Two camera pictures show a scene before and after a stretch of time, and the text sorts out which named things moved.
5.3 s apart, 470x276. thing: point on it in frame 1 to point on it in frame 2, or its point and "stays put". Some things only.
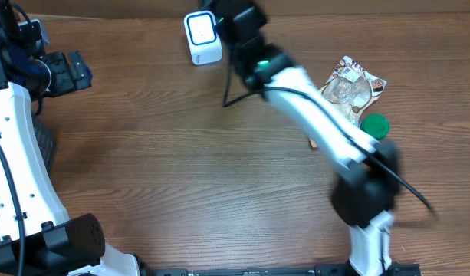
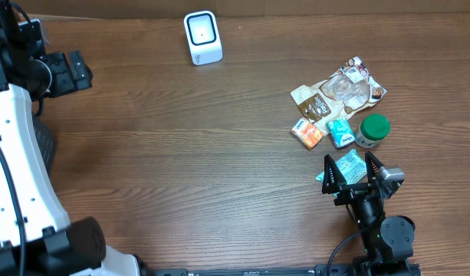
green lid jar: (376, 125) stays put
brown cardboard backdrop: (66, 8) stays put
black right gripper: (260, 18) to (334, 181)
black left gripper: (68, 81) stays put
